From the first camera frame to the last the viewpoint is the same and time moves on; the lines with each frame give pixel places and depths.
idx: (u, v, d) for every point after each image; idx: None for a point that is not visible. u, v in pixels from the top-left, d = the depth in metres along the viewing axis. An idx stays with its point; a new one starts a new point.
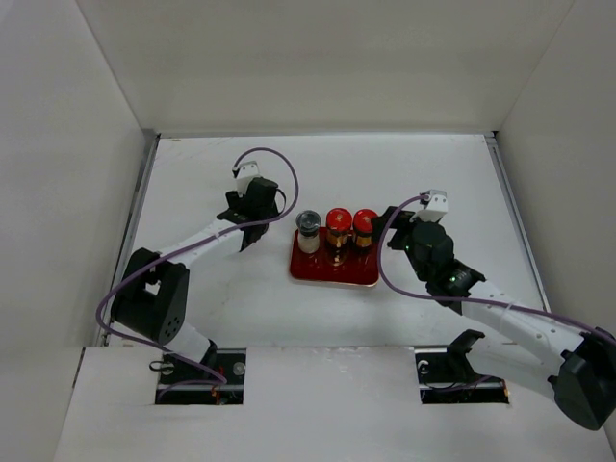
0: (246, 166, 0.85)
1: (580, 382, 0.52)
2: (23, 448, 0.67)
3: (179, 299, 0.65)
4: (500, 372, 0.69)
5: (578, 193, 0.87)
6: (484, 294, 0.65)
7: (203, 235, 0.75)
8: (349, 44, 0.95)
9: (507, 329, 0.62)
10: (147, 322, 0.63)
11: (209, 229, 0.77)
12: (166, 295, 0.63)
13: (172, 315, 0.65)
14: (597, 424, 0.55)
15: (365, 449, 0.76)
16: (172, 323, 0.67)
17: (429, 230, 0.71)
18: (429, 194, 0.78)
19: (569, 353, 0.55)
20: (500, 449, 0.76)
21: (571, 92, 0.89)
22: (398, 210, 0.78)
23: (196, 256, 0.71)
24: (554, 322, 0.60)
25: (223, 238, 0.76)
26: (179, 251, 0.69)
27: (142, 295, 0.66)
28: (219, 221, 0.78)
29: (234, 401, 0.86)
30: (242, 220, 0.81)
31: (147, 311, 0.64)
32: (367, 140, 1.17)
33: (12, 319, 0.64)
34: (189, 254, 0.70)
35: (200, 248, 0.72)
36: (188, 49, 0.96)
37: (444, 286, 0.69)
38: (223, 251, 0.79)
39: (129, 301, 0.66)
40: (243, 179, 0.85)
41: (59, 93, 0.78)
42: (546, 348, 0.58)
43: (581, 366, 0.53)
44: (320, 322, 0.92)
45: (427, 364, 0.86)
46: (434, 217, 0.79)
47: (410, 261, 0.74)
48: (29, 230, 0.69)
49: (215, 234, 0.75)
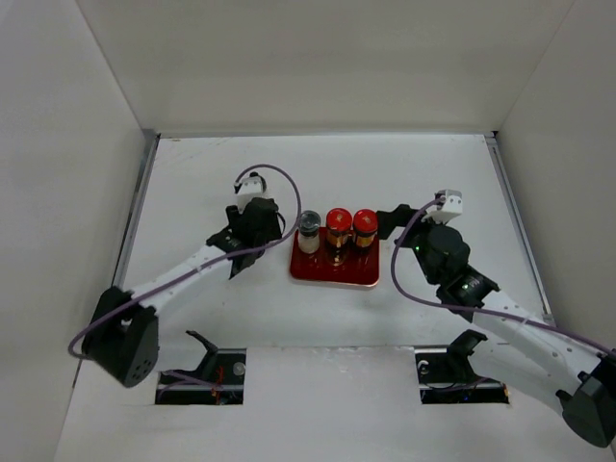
0: (248, 183, 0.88)
1: (597, 404, 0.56)
2: (23, 449, 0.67)
3: (146, 346, 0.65)
4: (502, 376, 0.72)
5: (578, 193, 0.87)
6: (500, 305, 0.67)
7: (185, 268, 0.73)
8: (349, 43, 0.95)
9: (521, 343, 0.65)
10: (115, 365, 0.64)
11: (194, 259, 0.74)
12: (128, 346, 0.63)
13: (141, 359, 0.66)
14: (603, 443, 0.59)
15: (365, 449, 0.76)
16: (141, 367, 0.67)
17: (447, 236, 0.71)
18: (446, 194, 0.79)
19: (586, 375, 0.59)
20: (500, 449, 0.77)
21: (572, 93, 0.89)
22: (419, 214, 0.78)
23: (171, 295, 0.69)
24: (570, 342, 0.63)
25: (206, 270, 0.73)
26: (151, 293, 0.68)
27: (115, 334, 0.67)
28: (208, 249, 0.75)
29: (233, 401, 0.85)
30: (233, 246, 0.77)
31: (115, 353, 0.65)
32: (367, 140, 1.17)
33: (13, 320, 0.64)
34: (162, 294, 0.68)
35: (175, 287, 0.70)
36: (188, 48, 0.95)
37: (455, 293, 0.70)
38: (209, 283, 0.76)
39: (98, 343, 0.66)
40: (243, 194, 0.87)
41: (59, 93, 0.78)
42: (561, 367, 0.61)
43: (597, 389, 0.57)
44: (320, 322, 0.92)
45: (427, 364, 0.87)
46: (448, 217, 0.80)
47: (424, 264, 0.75)
48: (30, 231, 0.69)
49: (196, 266, 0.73)
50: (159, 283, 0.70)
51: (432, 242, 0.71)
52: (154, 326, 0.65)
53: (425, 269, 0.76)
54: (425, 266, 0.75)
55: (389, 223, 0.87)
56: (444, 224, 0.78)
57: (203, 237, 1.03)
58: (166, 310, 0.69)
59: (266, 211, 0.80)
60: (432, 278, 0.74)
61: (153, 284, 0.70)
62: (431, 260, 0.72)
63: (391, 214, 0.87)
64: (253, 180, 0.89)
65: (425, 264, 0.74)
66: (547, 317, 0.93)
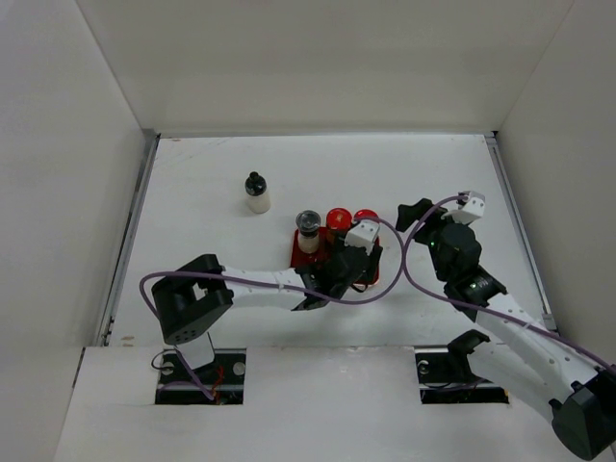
0: (366, 225, 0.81)
1: (586, 414, 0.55)
2: (23, 449, 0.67)
3: (206, 320, 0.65)
4: (500, 378, 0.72)
5: (578, 194, 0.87)
6: (503, 307, 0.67)
7: (269, 277, 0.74)
8: (349, 43, 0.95)
9: (520, 346, 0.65)
10: (173, 317, 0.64)
11: (277, 275, 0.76)
12: (201, 309, 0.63)
13: (195, 327, 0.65)
14: (591, 455, 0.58)
15: (365, 449, 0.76)
16: (187, 334, 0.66)
17: (461, 234, 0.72)
18: (469, 195, 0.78)
19: (579, 385, 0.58)
20: (499, 449, 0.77)
21: (572, 93, 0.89)
22: (434, 207, 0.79)
23: (247, 293, 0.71)
24: (569, 352, 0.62)
25: (284, 292, 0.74)
26: (237, 280, 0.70)
27: (187, 293, 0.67)
28: (292, 275, 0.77)
29: (233, 401, 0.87)
30: (313, 284, 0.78)
31: (179, 310, 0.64)
32: (368, 140, 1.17)
33: (12, 320, 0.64)
34: (243, 286, 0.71)
35: (257, 287, 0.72)
36: (187, 48, 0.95)
37: (462, 291, 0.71)
38: (278, 303, 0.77)
39: (172, 292, 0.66)
40: (352, 235, 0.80)
41: (58, 93, 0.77)
42: (556, 374, 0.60)
43: (588, 398, 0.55)
44: (321, 322, 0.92)
45: (427, 364, 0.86)
46: (468, 218, 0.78)
47: (434, 259, 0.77)
48: (29, 232, 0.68)
49: (279, 283, 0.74)
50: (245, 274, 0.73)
51: (444, 237, 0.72)
52: (224, 309, 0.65)
53: (436, 265, 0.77)
54: (436, 261, 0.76)
55: (407, 217, 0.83)
56: (462, 224, 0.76)
57: (204, 237, 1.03)
58: (237, 300, 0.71)
59: (349, 269, 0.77)
60: (442, 273, 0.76)
61: (242, 273, 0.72)
62: (441, 257, 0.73)
63: (412, 207, 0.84)
64: (371, 226, 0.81)
65: (436, 259, 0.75)
66: (547, 316, 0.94)
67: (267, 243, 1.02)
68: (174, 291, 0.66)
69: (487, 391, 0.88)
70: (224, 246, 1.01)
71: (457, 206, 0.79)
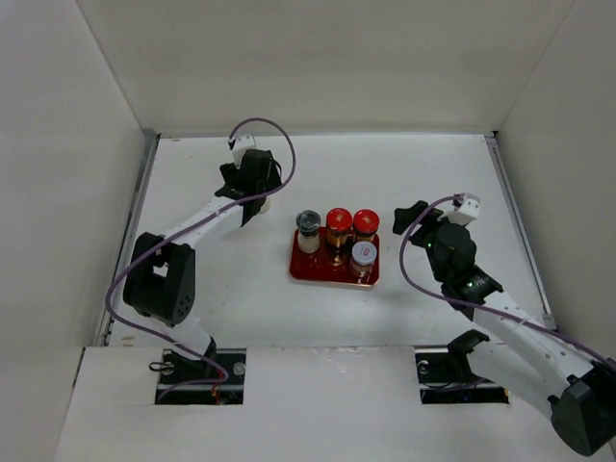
0: (242, 138, 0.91)
1: (581, 408, 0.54)
2: (23, 449, 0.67)
3: (188, 279, 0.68)
4: (500, 377, 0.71)
5: (578, 192, 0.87)
6: (500, 304, 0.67)
7: (205, 214, 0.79)
8: (349, 43, 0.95)
9: (517, 342, 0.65)
10: (160, 298, 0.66)
11: (208, 208, 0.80)
12: (177, 274, 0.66)
13: (186, 293, 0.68)
14: (589, 451, 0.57)
15: (365, 449, 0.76)
16: (184, 303, 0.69)
17: (455, 233, 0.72)
18: (464, 196, 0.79)
19: (576, 379, 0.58)
20: (500, 449, 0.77)
21: (571, 92, 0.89)
22: (431, 208, 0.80)
23: (199, 236, 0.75)
24: (566, 346, 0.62)
25: (223, 217, 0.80)
26: (182, 234, 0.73)
27: (151, 278, 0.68)
28: (218, 199, 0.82)
29: (233, 401, 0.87)
30: (240, 195, 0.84)
31: (162, 288, 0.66)
32: (368, 140, 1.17)
33: (13, 320, 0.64)
34: (192, 235, 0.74)
35: (203, 229, 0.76)
36: (187, 49, 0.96)
37: (458, 290, 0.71)
38: (224, 228, 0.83)
39: (141, 285, 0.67)
40: (240, 150, 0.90)
41: (59, 94, 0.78)
42: (552, 370, 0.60)
43: (584, 393, 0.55)
44: (320, 321, 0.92)
45: (427, 364, 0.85)
46: (462, 219, 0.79)
47: (432, 259, 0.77)
48: (29, 232, 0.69)
49: (216, 211, 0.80)
50: (184, 227, 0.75)
51: (440, 237, 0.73)
52: (192, 260, 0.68)
53: (433, 266, 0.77)
54: (432, 261, 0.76)
55: (404, 217, 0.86)
56: (457, 224, 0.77)
57: None
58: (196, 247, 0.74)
59: (261, 160, 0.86)
60: (439, 274, 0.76)
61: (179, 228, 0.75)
62: (438, 256, 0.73)
63: (409, 210, 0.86)
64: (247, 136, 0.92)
65: (433, 259, 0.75)
66: (547, 316, 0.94)
67: (268, 243, 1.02)
68: (142, 283, 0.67)
69: (487, 391, 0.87)
70: (223, 246, 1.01)
71: (452, 207, 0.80)
